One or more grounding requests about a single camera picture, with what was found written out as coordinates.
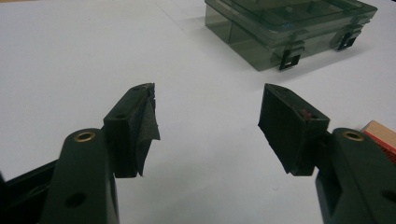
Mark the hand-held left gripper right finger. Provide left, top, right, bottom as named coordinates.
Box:
left=257, top=83, right=331, bottom=176

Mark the grey translucent compartment box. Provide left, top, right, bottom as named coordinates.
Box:
left=204, top=0, right=378, bottom=72

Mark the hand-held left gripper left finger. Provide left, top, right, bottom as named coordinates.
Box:
left=103, top=82, right=162, bottom=179

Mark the small orange block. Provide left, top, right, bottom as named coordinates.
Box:
left=361, top=119, right=396, bottom=164

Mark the white board sheet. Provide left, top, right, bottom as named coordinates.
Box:
left=0, top=0, right=396, bottom=224

